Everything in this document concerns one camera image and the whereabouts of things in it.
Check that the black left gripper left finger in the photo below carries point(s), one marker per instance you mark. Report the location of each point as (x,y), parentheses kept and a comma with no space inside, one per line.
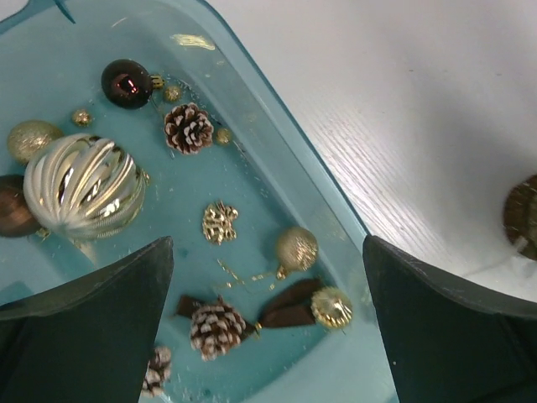
(88,340)

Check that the small green christmas tree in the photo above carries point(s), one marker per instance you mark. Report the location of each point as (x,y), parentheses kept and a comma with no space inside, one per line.
(519,217)

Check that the snowy pine cone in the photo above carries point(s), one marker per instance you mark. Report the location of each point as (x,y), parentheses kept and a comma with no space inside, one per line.
(215,329)
(158,371)
(188,128)

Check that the teal plastic tray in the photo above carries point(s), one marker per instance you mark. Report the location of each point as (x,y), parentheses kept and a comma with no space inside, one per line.
(52,58)

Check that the silver ribbed bauble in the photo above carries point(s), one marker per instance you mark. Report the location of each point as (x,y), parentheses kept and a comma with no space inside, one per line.
(84,187)

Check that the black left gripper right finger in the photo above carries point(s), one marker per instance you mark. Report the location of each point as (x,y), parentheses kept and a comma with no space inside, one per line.
(448,339)

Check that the small dark red bauble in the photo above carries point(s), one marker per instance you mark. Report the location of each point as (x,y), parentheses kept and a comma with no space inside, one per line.
(126,84)

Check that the gold ribbed small bauble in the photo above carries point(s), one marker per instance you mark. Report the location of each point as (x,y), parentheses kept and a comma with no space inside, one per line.
(331,307)

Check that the gold glitter bauble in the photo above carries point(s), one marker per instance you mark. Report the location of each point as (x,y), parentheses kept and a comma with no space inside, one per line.
(28,137)
(296,251)

